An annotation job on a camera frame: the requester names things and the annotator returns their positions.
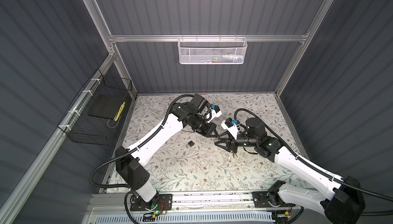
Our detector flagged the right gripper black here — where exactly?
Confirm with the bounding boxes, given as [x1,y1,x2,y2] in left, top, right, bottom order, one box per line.
[213,130,256,153]

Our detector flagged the small black padlock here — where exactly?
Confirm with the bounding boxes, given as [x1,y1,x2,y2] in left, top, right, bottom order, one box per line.
[186,141,195,148]

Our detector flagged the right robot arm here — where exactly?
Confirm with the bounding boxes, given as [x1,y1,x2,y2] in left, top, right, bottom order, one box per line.
[215,117,365,224]

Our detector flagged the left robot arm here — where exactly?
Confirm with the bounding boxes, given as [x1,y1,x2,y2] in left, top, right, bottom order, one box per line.
[115,94,222,206]

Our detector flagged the floral table mat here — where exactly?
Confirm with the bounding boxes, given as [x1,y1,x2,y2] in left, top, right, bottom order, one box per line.
[105,93,308,193]

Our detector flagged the items in white basket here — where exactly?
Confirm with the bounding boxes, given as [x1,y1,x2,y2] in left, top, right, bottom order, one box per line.
[201,55,244,64]

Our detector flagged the white vented panel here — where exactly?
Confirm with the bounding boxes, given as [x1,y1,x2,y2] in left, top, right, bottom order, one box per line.
[93,211,275,224]

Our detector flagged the yellow tool in basket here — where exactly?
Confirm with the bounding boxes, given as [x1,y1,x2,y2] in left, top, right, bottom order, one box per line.
[114,102,125,121]

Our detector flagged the black box in basket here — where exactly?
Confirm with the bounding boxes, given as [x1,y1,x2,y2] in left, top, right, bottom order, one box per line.
[88,95,124,119]

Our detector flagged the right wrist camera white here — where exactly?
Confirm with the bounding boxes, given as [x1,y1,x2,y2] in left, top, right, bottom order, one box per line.
[221,118,240,140]

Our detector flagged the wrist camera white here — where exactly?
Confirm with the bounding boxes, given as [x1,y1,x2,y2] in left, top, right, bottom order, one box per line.
[206,104,222,123]
[221,118,240,140]

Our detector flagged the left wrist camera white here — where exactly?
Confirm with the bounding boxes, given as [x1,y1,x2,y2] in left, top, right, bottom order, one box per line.
[206,104,222,123]

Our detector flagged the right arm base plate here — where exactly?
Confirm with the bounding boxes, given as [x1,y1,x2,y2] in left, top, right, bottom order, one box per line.
[252,191,295,208]

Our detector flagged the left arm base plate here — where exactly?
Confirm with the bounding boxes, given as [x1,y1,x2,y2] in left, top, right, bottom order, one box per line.
[130,193,173,212]

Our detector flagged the white wire mesh basket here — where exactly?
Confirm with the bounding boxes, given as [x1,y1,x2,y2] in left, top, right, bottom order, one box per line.
[177,36,248,65]

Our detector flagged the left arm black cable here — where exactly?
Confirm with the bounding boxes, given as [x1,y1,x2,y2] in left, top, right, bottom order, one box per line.
[89,94,194,190]

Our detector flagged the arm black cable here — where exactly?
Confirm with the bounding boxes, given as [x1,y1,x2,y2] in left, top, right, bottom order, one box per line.
[234,108,393,217]
[89,94,194,190]

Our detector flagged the black wire basket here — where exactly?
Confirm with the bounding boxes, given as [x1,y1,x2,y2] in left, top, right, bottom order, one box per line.
[58,71,133,146]

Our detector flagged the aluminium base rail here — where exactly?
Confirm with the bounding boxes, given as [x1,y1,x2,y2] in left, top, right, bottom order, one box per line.
[88,190,335,212]

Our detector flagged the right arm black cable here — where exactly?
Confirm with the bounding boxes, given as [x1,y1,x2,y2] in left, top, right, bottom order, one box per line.
[234,108,393,217]

